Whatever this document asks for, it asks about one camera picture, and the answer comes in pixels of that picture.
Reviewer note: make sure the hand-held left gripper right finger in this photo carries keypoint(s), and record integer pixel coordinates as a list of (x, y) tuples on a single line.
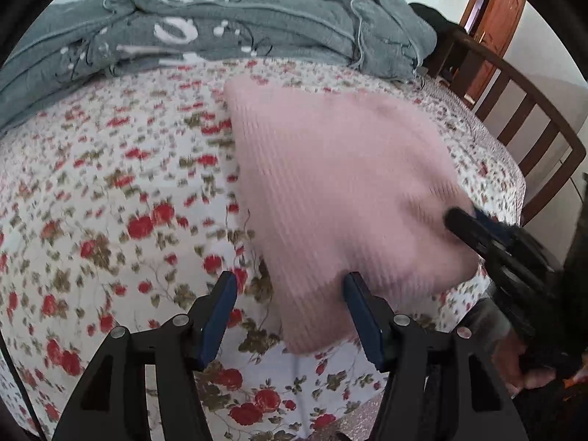
[(367, 321)]

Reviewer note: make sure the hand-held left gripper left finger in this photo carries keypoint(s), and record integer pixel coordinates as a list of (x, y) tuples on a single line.
[(216, 321)]

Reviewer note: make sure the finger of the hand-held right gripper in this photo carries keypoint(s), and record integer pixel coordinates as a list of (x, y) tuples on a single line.
[(494, 223), (464, 227)]

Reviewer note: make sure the pink ribbed knit sweater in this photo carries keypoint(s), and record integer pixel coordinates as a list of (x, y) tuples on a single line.
[(340, 179)]

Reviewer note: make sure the person's right hand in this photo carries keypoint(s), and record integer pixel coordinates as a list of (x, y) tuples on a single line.
[(537, 376)]

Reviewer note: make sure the wooden slatted footboard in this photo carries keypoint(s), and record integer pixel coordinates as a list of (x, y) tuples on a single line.
[(528, 115)]

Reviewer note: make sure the floral bed sheet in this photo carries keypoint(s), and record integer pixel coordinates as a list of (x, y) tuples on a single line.
[(115, 202)]

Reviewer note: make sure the brown wooden door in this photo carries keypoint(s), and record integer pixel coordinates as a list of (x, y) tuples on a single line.
[(494, 27)]

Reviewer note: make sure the grey printed quilt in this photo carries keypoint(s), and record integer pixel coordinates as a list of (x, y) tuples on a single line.
[(229, 23)]

